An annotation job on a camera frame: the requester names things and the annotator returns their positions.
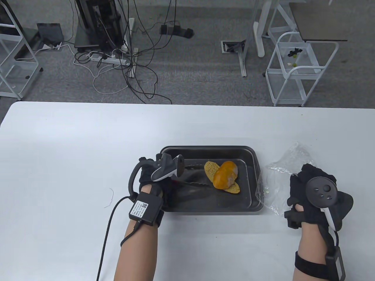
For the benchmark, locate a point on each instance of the person's left hand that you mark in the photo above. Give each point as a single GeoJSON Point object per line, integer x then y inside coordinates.
{"type": "Point", "coordinates": [148, 186]}

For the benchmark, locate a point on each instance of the person's right hand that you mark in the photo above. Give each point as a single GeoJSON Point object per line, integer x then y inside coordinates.
{"type": "Point", "coordinates": [297, 190]}

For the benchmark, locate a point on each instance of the clear plastic bakery bag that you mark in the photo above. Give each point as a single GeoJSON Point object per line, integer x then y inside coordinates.
{"type": "Point", "coordinates": [278, 187]}

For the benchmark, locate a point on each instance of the yellow lacy cookie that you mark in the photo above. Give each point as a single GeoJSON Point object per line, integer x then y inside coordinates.
{"type": "Point", "coordinates": [209, 168]}

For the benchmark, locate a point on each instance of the orange bread bun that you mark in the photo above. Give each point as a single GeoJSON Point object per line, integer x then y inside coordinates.
{"type": "Point", "coordinates": [225, 175]}

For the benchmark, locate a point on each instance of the person's right forearm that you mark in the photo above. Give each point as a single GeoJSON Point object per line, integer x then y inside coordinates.
{"type": "Point", "coordinates": [310, 243]}

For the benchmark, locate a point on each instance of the person's left forearm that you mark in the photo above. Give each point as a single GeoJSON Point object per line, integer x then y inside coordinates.
{"type": "Point", "coordinates": [137, 257]}

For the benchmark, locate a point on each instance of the black wrist sensor box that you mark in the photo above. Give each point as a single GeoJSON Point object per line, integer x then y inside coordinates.
{"type": "Point", "coordinates": [145, 207]}
{"type": "Point", "coordinates": [335, 263]}

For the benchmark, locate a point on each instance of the thin loose thread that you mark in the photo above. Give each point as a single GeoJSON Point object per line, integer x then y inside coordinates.
{"type": "Point", "coordinates": [113, 195]}

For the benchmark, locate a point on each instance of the black metal baking tray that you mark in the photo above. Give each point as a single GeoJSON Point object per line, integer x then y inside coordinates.
{"type": "Point", "coordinates": [205, 205]}

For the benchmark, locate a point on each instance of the small green white object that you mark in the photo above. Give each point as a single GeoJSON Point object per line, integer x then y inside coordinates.
{"type": "Point", "coordinates": [293, 64]}

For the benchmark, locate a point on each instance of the white power strip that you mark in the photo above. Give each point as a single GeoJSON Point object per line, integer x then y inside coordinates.
{"type": "Point", "coordinates": [111, 60]}

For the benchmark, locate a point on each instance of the small black object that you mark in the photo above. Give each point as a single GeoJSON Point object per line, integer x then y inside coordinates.
{"type": "Point", "coordinates": [294, 52]}

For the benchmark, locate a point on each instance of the floor outlet box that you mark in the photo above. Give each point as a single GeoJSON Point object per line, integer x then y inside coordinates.
{"type": "Point", "coordinates": [233, 46]}

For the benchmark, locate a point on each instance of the black power adapter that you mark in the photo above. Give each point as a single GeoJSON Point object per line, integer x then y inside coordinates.
{"type": "Point", "coordinates": [175, 30]}

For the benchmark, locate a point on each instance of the black equipment stand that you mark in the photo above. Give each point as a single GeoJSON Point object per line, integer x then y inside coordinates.
{"type": "Point", "coordinates": [96, 26]}

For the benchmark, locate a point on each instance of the brown desk board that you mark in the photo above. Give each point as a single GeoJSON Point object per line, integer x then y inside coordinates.
{"type": "Point", "coordinates": [319, 23]}

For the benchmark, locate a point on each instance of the white metal rack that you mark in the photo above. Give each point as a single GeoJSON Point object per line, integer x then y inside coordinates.
{"type": "Point", "coordinates": [29, 46]}

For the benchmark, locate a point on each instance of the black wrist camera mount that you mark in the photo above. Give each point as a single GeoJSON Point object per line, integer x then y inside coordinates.
{"type": "Point", "coordinates": [293, 219]}

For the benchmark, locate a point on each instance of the white metal floor rail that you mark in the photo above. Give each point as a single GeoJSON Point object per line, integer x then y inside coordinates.
{"type": "Point", "coordinates": [133, 46]}

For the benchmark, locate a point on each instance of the white desk frame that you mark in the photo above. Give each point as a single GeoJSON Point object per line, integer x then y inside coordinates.
{"type": "Point", "coordinates": [259, 35]}

